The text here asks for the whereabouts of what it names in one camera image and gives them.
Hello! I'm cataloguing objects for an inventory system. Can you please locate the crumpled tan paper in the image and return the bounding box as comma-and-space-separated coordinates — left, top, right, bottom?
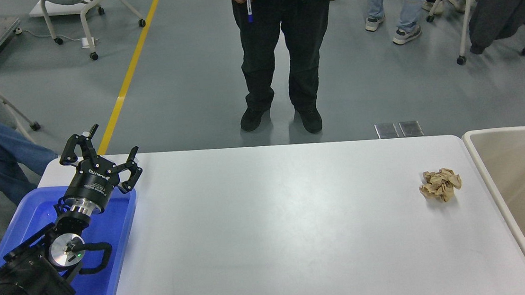
418, 166, 463, 205

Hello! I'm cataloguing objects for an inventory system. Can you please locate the blue plastic tray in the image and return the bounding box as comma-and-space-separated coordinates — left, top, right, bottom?
0, 179, 146, 295

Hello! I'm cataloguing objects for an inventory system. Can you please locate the white floor board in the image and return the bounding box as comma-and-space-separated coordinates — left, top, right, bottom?
28, 0, 106, 18

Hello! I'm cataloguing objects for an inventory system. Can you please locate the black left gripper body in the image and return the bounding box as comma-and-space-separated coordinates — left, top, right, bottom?
62, 155, 124, 215

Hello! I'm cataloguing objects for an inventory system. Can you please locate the standing person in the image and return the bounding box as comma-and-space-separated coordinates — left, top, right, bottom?
224, 0, 359, 141

